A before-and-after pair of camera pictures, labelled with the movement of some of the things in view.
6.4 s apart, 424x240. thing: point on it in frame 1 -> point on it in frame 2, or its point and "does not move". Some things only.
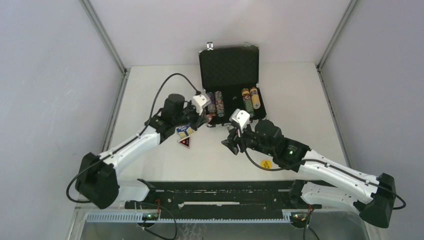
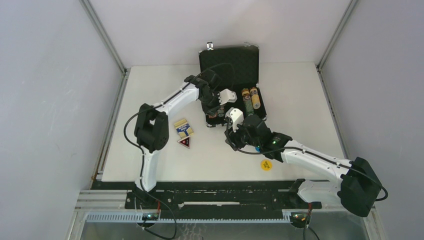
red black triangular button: [185, 141] does not move
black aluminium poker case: [230, 76] does not move
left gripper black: [199, 119] -> [213, 110]
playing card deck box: [184, 131] does not move
